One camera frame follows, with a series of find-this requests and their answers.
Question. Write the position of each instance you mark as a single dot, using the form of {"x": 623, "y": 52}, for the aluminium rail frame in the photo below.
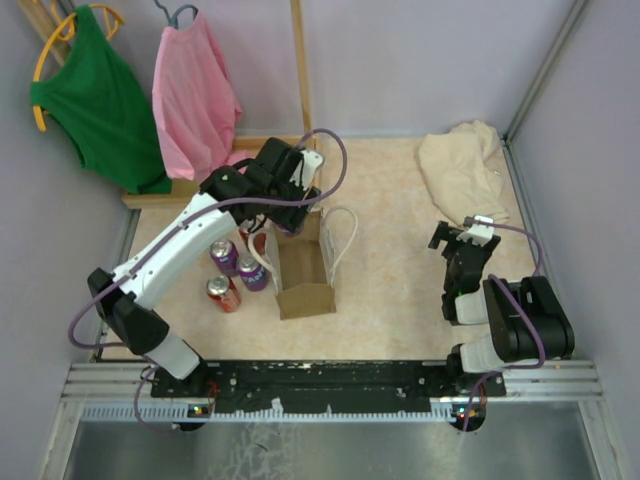
{"x": 558, "y": 380}

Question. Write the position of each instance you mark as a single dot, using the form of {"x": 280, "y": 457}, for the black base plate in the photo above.
{"x": 314, "y": 387}

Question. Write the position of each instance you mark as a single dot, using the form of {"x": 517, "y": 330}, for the green tank top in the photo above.
{"x": 98, "y": 102}

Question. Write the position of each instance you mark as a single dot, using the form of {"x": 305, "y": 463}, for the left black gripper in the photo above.
{"x": 293, "y": 218}

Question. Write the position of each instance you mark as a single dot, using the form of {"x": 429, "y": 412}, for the purple soda can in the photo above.
{"x": 224, "y": 254}

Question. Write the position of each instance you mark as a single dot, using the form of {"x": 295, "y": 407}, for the cream folded cloth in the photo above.
{"x": 457, "y": 177}

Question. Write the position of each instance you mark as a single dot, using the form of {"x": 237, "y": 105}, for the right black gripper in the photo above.
{"x": 450, "y": 235}

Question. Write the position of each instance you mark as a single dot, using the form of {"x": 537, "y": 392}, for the canvas bag with white handles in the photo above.
{"x": 303, "y": 267}

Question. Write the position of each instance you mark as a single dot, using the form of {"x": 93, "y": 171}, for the white cable duct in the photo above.
{"x": 188, "y": 413}

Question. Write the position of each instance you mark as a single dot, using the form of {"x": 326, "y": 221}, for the pink shirt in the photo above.
{"x": 194, "y": 106}

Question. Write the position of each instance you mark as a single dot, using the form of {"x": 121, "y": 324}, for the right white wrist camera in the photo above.
{"x": 478, "y": 230}

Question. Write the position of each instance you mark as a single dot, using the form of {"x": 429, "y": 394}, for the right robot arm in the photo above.
{"x": 527, "y": 324}

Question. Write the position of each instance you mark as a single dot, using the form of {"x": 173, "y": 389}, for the yellow clothes hanger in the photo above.
{"x": 47, "y": 55}

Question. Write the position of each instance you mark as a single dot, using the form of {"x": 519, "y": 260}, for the grey clothes hanger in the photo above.
{"x": 173, "y": 18}

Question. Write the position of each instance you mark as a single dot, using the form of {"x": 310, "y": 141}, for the red soda can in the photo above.
{"x": 259, "y": 240}

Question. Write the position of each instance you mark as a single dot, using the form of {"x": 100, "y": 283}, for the metal corner post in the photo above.
{"x": 563, "y": 37}

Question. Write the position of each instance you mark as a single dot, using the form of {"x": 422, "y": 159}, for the wooden clothes rack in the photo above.
{"x": 42, "y": 21}

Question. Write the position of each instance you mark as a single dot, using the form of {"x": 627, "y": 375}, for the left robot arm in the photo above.
{"x": 229, "y": 196}

